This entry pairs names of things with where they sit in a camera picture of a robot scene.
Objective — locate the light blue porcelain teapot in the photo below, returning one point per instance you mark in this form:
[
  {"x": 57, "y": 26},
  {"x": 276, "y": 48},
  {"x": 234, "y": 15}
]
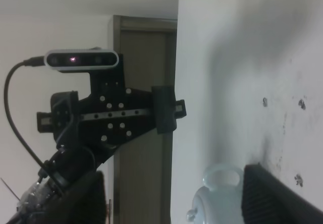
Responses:
[{"x": 213, "y": 203}]

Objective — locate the brown wooden door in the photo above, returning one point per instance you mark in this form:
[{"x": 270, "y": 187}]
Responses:
[{"x": 141, "y": 170}]

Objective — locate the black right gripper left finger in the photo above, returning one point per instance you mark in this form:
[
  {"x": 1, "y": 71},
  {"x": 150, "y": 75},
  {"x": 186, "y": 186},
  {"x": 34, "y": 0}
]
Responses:
[{"x": 82, "y": 202}]

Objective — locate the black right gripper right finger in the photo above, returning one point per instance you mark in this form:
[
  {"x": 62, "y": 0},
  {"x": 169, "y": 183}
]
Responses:
[{"x": 266, "y": 200}]

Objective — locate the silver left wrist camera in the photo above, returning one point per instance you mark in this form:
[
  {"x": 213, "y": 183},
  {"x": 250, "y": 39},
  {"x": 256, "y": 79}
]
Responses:
[{"x": 81, "y": 59}]

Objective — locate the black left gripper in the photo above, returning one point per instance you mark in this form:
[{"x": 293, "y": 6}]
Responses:
[{"x": 111, "y": 115}]

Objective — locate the black zip tie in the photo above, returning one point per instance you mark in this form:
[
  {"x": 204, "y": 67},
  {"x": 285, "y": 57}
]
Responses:
[{"x": 10, "y": 189}]

